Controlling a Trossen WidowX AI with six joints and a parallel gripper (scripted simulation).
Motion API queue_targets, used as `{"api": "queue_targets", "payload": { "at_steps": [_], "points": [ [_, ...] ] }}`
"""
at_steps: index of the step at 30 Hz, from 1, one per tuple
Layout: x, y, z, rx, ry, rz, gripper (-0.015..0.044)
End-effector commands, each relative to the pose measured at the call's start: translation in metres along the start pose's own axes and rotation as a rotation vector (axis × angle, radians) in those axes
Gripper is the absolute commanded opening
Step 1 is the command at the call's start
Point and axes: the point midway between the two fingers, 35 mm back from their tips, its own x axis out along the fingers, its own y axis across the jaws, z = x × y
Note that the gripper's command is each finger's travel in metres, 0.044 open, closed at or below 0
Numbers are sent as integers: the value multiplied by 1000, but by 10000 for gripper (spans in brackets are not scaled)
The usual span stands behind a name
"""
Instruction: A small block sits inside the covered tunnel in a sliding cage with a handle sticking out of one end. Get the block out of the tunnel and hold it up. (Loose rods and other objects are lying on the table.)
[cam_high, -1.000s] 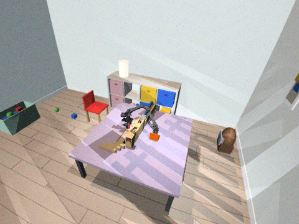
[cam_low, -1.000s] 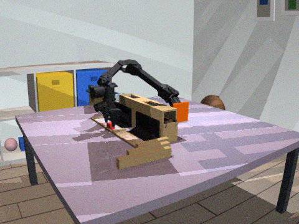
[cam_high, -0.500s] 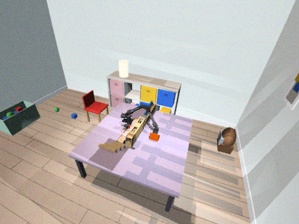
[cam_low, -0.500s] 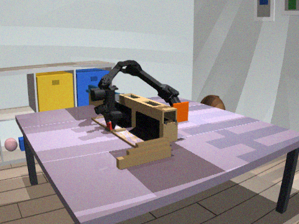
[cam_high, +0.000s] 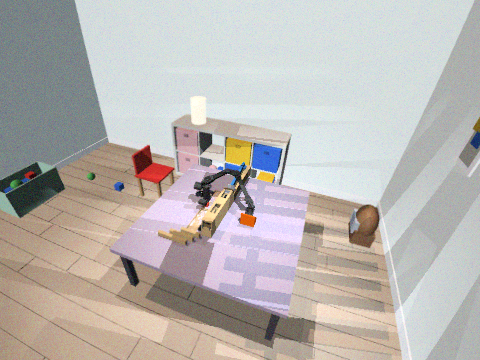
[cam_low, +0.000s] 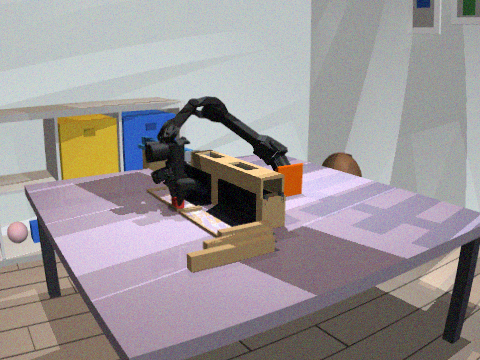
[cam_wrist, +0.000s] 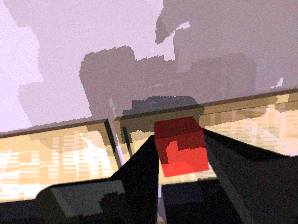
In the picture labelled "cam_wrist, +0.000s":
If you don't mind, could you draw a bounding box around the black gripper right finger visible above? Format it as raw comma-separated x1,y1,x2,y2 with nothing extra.
202,128,298,224

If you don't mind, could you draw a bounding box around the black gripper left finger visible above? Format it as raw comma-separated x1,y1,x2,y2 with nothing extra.
35,135,159,224

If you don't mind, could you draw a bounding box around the red block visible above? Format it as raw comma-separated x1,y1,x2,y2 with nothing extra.
154,116,209,177

